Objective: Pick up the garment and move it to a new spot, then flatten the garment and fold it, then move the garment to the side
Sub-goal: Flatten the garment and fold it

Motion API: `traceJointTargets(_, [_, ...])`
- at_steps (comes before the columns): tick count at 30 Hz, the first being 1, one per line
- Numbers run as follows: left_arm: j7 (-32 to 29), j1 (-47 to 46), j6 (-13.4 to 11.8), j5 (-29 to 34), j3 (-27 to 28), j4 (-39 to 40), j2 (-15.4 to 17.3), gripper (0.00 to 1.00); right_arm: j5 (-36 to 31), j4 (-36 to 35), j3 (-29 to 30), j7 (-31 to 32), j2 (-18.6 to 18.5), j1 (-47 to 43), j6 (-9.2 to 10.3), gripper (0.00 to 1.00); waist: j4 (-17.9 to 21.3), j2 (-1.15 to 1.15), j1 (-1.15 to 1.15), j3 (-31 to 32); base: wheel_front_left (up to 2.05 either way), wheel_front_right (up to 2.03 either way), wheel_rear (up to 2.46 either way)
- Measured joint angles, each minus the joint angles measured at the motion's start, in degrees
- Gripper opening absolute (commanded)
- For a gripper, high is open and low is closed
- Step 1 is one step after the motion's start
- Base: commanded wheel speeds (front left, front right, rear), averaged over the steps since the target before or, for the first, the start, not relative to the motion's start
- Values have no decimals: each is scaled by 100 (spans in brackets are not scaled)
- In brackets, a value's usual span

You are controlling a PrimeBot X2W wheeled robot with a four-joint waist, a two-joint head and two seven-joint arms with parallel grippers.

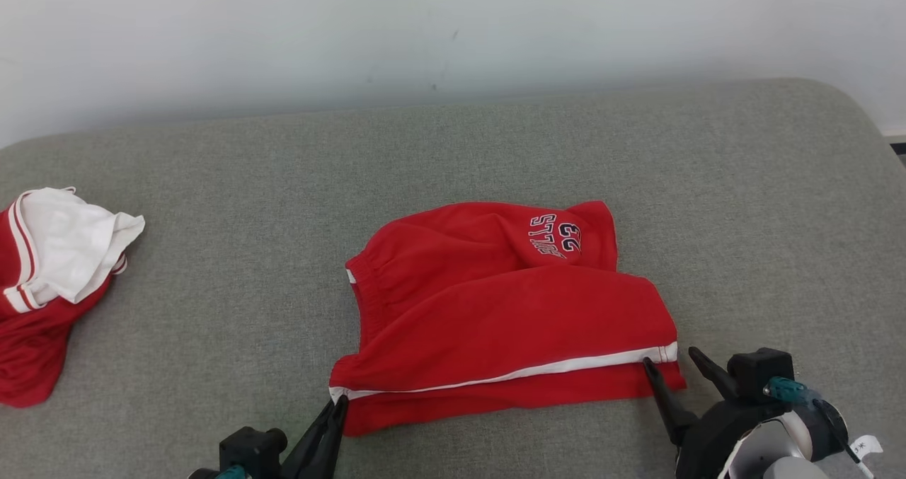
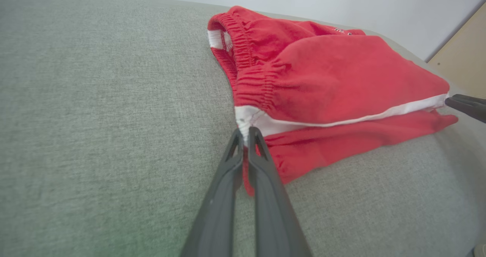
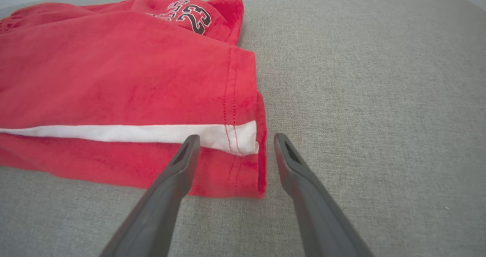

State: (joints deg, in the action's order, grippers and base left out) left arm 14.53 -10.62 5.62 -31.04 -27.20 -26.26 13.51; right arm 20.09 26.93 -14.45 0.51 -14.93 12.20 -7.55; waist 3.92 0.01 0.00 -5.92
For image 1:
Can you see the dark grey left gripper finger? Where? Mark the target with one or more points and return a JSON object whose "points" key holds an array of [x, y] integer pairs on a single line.
{"points": [[333, 436], [304, 447]]}

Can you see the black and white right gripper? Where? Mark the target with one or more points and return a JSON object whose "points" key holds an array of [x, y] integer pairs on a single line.
{"points": [[729, 443]]}

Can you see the red and white basketball jersey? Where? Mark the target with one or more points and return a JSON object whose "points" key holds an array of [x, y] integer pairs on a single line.
{"points": [[35, 323]]}

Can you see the white paper tag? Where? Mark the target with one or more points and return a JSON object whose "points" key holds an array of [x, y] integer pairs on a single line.
{"points": [[867, 447]]}

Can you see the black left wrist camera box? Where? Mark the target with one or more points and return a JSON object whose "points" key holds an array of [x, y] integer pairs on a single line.
{"points": [[251, 451]]}

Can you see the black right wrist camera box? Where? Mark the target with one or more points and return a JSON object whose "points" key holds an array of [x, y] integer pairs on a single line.
{"points": [[761, 369]]}

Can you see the red shorts with white stripe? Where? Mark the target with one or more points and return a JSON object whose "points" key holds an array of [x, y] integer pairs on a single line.
{"points": [[509, 316]]}

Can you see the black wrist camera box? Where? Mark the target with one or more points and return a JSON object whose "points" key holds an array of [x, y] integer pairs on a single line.
{"points": [[761, 369], [251, 451]]}

